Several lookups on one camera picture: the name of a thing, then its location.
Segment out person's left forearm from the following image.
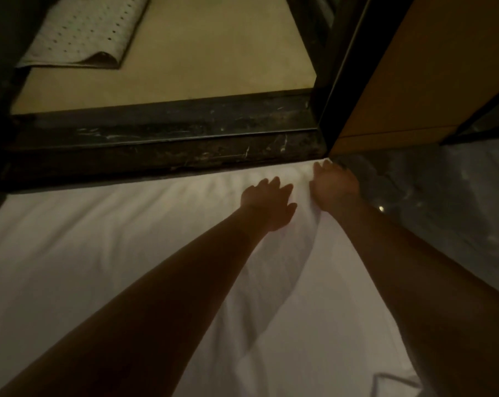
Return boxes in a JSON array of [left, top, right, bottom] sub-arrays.
[[0, 206, 271, 397]]

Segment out white towel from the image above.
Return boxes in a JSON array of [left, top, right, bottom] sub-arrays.
[[0, 159, 424, 397]]

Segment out person's right hand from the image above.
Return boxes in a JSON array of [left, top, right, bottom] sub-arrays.
[[309, 159, 363, 216]]

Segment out perforated white bath mat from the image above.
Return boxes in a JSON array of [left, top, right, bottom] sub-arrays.
[[16, 0, 151, 70]]

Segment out frosted glass door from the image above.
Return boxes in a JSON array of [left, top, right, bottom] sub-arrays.
[[439, 80, 499, 146]]

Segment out black marble threshold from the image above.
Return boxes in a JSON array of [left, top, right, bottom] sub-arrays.
[[0, 88, 329, 193]]

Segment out person's left hand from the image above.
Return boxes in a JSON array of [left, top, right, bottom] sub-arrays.
[[239, 176, 298, 233]]

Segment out black door frame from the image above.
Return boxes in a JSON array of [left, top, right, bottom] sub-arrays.
[[0, 0, 418, 193]]

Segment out person's right forearm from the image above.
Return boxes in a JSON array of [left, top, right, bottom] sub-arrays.
[[334, 200, 499, 397]]

